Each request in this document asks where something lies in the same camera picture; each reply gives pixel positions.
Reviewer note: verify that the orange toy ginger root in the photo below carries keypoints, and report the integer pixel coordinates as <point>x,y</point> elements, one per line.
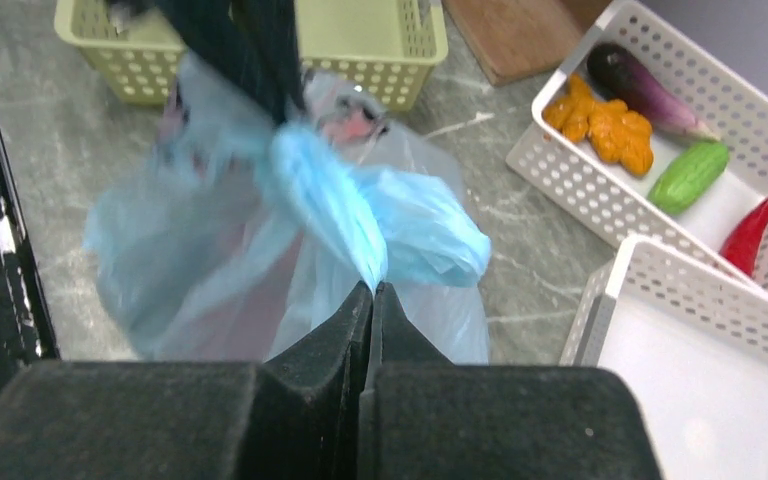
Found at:
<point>618,134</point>

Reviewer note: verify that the green toy cucumber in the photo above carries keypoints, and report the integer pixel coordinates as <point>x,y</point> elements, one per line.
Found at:
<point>688,177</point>

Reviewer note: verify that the empty white plastic basket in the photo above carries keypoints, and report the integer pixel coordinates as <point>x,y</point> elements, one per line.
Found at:
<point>691,343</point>

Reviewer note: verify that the blue printed plastic grocery bag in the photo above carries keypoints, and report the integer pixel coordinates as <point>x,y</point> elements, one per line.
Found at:
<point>236,238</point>

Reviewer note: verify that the wooden board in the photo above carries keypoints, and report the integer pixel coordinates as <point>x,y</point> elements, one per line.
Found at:
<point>515,39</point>

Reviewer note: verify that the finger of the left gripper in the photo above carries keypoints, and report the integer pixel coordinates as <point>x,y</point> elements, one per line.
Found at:
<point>252,44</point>

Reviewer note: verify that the purple toy eggplant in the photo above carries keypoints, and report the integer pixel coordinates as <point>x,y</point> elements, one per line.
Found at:
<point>618,74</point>

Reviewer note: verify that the red toy chili pepper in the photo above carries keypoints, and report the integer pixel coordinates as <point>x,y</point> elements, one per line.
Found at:
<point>742,246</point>

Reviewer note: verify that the light green plastic basket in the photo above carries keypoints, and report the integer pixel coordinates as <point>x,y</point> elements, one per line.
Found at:
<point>389,48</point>

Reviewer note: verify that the white basket with vegetables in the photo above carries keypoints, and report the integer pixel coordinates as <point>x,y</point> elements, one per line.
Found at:
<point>611,202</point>

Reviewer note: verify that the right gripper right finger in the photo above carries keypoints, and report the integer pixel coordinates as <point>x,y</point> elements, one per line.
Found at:
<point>396,412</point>

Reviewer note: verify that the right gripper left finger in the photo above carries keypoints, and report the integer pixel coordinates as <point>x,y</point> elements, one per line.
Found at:
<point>310,399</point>

